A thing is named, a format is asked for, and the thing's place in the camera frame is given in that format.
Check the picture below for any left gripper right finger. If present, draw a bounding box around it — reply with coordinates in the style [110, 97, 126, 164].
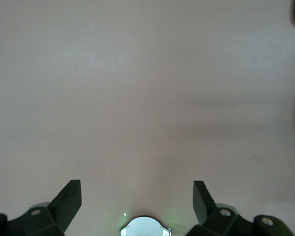
[186, 180, 295, 236]

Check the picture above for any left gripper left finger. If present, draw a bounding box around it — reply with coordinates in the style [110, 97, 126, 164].
[0, 179, 82, 236]

